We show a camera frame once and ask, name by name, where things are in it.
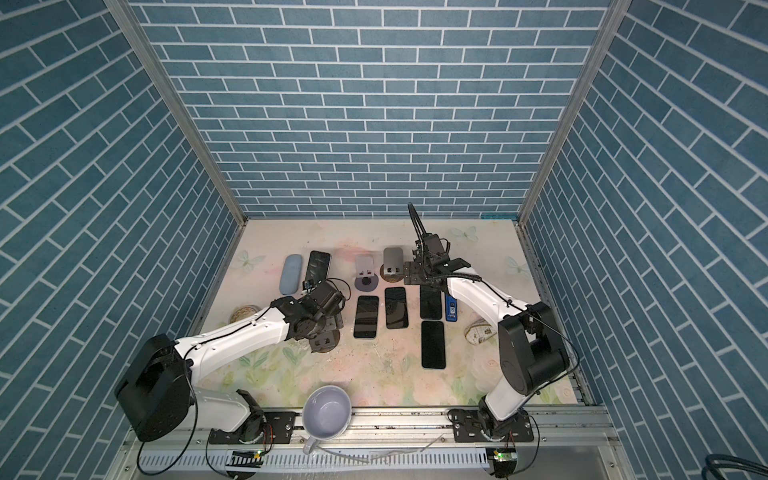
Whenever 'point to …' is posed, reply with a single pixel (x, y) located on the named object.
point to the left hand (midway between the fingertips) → (330, 322)
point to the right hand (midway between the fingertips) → (415, 268)
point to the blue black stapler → (451, 306)
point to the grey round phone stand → (366, 279)
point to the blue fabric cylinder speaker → (291, 274)
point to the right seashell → (479, 332)
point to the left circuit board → (246, 459)
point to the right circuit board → (502, 457)
